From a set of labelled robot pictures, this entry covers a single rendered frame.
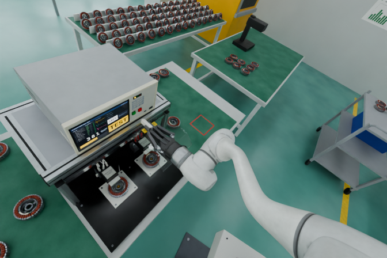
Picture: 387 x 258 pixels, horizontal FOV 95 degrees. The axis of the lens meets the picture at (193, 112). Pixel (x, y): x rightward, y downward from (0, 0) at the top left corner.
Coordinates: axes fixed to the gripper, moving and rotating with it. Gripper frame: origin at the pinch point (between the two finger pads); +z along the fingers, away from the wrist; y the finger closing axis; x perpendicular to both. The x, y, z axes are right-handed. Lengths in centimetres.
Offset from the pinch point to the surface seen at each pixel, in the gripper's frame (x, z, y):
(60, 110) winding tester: 13.4, 17.2, -26.3
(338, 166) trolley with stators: -99, -161, 198
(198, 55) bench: -43, 63, 140
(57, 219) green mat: -43, 6, -49
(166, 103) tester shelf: -6.7, 8.3, 22.6
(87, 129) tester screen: 6.5, 9.5, -22.3
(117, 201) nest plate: -40.0, -9.0, -25.5
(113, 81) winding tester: 13.5, 20.8, -2.5
